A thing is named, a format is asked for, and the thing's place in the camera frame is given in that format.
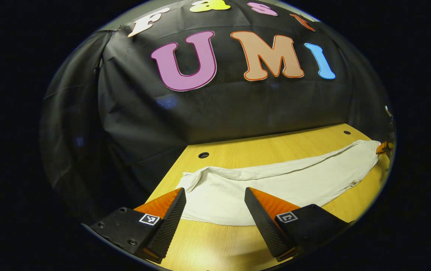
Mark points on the black backdrop cloth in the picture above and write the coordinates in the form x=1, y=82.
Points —
x=238, y=105

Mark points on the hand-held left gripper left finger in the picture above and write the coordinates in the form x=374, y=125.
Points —
x=170, y=226

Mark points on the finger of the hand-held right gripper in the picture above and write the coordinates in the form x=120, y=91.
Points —
x=383, y=147

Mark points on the cream white jeans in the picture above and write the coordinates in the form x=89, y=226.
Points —
x=275, y=184

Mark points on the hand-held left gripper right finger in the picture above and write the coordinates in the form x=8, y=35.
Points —
x=264, y=226

